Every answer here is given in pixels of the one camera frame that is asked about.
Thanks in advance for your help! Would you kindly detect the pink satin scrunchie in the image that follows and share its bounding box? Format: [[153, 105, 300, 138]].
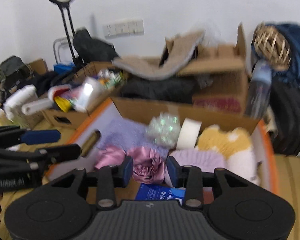
[[126, 146, 165, 184], [95, 146, 126, 170]]

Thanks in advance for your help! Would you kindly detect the blue tissue pack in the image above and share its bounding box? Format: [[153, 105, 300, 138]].
[[135, 184, 185, 204]]

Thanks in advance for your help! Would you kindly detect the lilac towel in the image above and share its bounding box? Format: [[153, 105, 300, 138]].
[[170, 149, 226, 172]]

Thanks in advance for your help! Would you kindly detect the yellow white plush toy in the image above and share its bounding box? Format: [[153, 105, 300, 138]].
[[196, 125, 260, 185]]

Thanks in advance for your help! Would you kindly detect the purple knitted cloth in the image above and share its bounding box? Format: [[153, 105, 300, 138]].
[[96, 118, 169, 159]]

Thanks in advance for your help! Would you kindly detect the white lint roller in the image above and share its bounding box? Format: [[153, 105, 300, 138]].
[[21, 98, 53, 115]]

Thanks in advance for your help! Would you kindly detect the red cardboard pumpkin box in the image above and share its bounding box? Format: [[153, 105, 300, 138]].
[[46, 97, 280, 201]]

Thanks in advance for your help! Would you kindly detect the black backpack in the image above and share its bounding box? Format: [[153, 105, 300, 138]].
[[0, 56, 34, 101]]

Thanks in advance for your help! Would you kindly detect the floor cardboard box left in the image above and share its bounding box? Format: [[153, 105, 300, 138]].
[[0, 58, 51, 106]]

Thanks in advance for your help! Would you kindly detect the white plastic container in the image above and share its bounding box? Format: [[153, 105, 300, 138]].
[[74, 77, 106, 112]]

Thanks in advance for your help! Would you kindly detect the small brown cardboard box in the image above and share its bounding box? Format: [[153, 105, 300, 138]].
[[42, 62, 121, 128]]

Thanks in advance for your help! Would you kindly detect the black clothes pile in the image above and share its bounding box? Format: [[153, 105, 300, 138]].
[[120, 76, 199, 104]]

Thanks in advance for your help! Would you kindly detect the large open cardboard box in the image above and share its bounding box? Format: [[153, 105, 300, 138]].
[[140, 22, 251, 116]]

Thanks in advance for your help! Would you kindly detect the black trolley bag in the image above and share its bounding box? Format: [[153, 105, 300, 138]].
[[73, 28, 119, 63]]

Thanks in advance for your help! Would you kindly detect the blue water bottle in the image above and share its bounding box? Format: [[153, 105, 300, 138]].
[[245, 60, 273, 119]]

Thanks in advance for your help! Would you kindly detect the woven rattan ball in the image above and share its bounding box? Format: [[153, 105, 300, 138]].
[[252, 23, 292, 72]]

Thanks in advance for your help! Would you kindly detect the dark blue velvet cloth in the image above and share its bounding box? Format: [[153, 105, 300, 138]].
[[251, 22, 300, 87]]

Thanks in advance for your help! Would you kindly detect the metal folding stool frame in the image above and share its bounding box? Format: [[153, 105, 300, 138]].
[[52, 37, 74, 67]]

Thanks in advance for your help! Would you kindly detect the white wall socket strip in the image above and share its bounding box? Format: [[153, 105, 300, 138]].
[[102, 18, 145, 39]]

